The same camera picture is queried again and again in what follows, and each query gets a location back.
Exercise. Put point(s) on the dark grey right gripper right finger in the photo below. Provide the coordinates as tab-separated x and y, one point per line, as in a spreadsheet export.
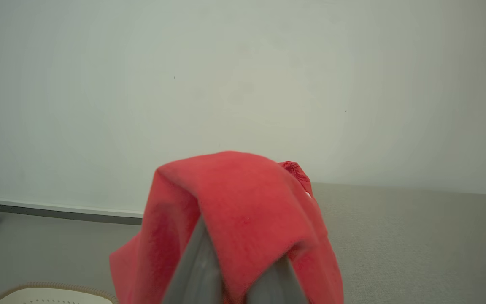
276	285

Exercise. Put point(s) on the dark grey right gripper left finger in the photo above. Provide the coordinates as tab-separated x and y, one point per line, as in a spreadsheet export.
196	274

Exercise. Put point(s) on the red garment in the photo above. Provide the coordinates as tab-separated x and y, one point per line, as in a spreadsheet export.
243	198

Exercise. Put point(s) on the white and black baseboard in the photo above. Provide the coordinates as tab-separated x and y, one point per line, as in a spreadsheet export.
78	213

